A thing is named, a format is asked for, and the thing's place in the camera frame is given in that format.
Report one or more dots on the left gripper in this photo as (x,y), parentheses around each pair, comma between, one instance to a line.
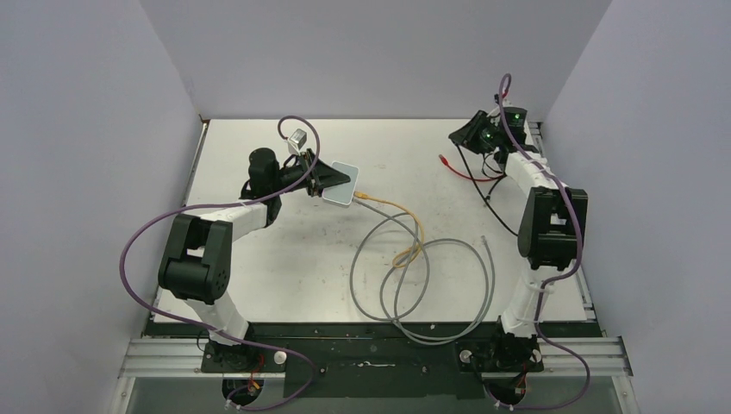
(321,177)

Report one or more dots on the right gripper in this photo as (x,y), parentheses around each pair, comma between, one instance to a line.
(465,136)

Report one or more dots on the white network switch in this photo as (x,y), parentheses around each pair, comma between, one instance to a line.
(342,194)

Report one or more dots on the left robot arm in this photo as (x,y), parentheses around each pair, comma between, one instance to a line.
(196,263)

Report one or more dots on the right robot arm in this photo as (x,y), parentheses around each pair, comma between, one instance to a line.
(551,232)

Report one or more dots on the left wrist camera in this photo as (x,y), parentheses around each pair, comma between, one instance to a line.
(296,141)

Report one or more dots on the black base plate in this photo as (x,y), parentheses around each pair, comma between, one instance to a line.
(371,357)

